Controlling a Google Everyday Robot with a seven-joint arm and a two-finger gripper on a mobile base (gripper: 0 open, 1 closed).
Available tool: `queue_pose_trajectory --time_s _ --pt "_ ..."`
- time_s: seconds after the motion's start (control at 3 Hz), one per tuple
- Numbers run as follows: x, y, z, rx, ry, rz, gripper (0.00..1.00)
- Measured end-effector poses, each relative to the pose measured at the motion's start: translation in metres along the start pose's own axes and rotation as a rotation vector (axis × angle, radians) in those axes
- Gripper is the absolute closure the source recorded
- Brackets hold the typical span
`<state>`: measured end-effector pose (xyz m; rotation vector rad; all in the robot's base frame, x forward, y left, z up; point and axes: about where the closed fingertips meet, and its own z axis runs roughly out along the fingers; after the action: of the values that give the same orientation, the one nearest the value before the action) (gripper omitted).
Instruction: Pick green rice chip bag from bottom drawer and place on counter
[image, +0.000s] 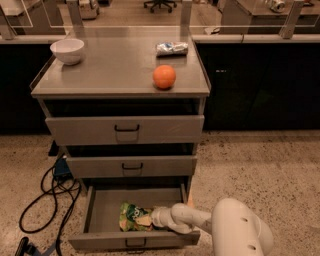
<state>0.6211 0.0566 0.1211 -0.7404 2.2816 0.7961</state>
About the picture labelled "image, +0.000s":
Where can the green rice chip bag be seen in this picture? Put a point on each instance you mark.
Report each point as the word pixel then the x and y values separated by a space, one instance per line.
pixel 128 214

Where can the orange fruit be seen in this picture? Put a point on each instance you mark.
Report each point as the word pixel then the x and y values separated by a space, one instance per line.
pixel 164 76

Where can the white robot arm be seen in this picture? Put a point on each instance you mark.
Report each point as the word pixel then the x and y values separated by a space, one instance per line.
pixel 235 229

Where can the grey middle drawer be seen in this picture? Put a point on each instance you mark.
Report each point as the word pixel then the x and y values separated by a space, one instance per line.
pixel 135 160

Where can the silver blue snack packet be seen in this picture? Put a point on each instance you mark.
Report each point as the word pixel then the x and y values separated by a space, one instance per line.
pixel 171 48

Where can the metal can on far desk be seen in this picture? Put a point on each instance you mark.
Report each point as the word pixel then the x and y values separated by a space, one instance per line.
pixel 277 6

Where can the grey device on far floor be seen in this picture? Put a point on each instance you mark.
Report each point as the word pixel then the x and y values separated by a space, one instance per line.
pixel 89 9

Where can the white ceramic bowl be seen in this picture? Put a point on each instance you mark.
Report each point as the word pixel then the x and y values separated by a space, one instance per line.
pixel 68 51

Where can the grey drawer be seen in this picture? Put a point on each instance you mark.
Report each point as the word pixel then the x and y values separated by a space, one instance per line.
pixel 124 121
pixel 101 230
pixel 135 160

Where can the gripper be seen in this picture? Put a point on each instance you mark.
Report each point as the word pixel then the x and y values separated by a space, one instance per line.
pixel 160 216

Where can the black tool on floor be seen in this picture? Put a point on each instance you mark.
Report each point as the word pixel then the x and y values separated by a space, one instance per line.
pixel 26 248

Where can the grey drawer cabinet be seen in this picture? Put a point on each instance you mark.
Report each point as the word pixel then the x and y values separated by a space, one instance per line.
pixel 120 66

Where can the grey top drawer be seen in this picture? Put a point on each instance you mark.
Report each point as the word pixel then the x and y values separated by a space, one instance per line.
pixel 124 121

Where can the blue power box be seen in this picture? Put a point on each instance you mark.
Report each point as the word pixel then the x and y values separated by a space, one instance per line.
pixel 61 169

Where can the glass partition with posts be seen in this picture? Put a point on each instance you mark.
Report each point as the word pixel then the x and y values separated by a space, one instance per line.
pixel 199 33

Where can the grey bottom drawer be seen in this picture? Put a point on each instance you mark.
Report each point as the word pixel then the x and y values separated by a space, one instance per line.
pixel 101 230

